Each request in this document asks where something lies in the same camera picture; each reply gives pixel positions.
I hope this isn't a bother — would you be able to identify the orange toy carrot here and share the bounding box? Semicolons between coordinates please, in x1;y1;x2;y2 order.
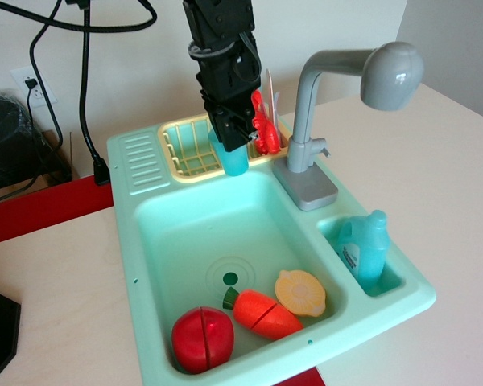
222;287;303;340

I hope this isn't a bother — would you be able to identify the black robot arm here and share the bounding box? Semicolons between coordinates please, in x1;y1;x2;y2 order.
183;1;262;152

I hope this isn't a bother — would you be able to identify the blue plastic toy cup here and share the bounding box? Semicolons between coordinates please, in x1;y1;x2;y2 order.
208;129;249;177

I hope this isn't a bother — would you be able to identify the red toy tomato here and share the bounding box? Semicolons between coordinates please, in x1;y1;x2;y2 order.
171;306;234;374

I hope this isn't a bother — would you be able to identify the black power plug cable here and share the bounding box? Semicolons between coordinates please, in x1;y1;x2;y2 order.
23;0;72;182

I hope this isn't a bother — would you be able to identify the yellow toy lemon half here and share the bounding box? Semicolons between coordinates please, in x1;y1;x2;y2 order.
275;270;326;317

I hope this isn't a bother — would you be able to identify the mint green toy sink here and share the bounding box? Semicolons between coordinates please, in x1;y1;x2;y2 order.
107;116;436;385

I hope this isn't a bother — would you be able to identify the blue toy detergent bottle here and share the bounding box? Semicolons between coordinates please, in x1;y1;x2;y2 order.
334;210;391;290

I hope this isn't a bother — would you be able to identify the red table edge strip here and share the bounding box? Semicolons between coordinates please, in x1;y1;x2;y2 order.
0;176;114;242

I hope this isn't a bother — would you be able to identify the white wall outlet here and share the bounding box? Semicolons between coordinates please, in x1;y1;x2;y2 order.
10;66;58;108

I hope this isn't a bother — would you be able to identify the grey toy faucet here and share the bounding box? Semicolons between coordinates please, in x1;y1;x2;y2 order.
273;42;425;211

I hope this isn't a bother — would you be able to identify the yellow plastic drying rack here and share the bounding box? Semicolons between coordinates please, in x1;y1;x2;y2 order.
157;113;289;184

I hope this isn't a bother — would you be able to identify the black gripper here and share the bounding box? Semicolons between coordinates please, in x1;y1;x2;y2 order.
188;32;262;152

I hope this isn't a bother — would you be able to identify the black bag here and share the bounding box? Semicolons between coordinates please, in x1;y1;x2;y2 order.
0;93;72;202

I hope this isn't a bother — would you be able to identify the black cable with connector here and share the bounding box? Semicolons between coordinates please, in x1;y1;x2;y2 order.
0;0;158;187

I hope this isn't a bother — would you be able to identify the red toy lobster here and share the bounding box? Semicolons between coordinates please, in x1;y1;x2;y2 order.
251;90;281;155

